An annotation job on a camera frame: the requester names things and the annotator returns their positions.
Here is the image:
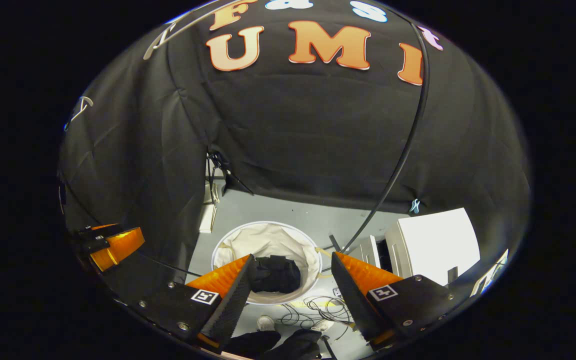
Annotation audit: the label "black backdrop cloth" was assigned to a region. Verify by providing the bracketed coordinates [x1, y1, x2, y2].
[58, 0, 531, 281]

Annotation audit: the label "black floor cables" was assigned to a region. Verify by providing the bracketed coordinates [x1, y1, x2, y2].
[275, 295, 354, 331]

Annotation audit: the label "black clothes rail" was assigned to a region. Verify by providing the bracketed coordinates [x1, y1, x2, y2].
[165, 0, 431, 253]

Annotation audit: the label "black tripod stand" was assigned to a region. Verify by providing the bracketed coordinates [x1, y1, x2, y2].
[207, 151, 255, 197]

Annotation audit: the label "person's right leg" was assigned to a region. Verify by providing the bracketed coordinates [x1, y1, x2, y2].
[265, 329, 325, 360]

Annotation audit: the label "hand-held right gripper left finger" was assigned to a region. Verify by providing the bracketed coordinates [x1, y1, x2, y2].
[114, 253, 257, 353]

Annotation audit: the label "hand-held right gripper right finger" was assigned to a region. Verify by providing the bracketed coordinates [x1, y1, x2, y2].
[331, 251, 464, 351]

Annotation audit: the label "person's left leg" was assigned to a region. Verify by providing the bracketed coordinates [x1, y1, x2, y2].
[223, 330, 281, 360]

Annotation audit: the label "person's leg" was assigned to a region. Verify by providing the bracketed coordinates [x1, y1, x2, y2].
[223, 330, 281, 360]
[265, 329, 325, 360]

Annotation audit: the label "black knit garment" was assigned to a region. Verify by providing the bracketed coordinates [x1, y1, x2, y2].
[246, 255, 302, 295]

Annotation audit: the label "white laundry hamper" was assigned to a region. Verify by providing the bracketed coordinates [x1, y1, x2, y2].
[211, 220, 324, 306]

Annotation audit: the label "white cabinet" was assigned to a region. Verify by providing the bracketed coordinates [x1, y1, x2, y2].
[358, 207, 481, 287]

